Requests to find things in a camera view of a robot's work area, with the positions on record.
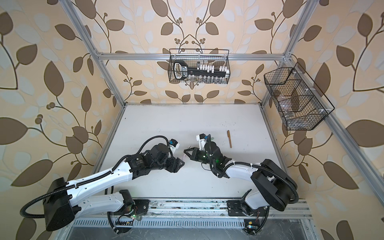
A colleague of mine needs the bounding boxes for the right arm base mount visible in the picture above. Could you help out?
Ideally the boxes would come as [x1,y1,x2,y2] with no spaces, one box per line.
[227,200,267,218]

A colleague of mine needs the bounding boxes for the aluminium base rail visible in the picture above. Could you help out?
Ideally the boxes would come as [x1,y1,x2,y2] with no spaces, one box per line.
[80,197,313,230]

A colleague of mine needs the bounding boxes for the side wire basket black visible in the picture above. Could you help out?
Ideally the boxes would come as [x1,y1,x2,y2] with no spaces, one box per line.
[264,63,335,131]

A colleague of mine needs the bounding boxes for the brown fountain pen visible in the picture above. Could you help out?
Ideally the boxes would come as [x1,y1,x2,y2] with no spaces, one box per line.
[227,130,233,148]

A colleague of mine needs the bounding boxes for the black socket holder tool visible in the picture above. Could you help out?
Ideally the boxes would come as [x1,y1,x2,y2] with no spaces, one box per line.
[168,60,231,80]

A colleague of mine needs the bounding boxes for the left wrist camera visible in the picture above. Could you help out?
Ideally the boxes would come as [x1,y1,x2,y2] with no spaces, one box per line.
[169,139,180,152]

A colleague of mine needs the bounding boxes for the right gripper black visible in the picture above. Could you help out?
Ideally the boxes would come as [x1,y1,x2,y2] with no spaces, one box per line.
[184,147,216,167]

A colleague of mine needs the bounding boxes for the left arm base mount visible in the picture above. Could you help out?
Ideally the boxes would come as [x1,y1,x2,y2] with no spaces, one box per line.
[113,197,151,217]

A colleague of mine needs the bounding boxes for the rear wire basket black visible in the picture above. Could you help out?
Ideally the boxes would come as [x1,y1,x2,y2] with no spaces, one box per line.
[168,48,231,85]

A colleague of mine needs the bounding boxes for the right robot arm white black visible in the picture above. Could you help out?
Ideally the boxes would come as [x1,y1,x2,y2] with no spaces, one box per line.
[184,141,299,216]

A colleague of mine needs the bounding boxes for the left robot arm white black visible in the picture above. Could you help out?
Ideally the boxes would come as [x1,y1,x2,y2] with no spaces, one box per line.
[20,139,185,232]

